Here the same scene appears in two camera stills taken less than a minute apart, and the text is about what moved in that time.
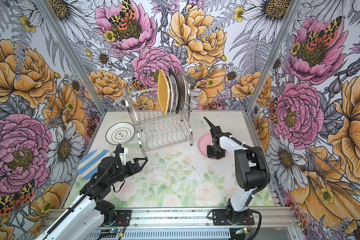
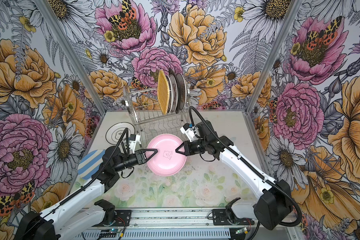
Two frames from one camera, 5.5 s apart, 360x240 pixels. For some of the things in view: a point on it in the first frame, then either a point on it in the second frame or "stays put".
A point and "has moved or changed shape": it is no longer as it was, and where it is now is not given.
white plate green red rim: x=170 y=93 stays put
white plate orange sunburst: x=182 y=92 stays put
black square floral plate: x=172 y=71 stays put
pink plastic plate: x=205 y=141 has moved or changed shape
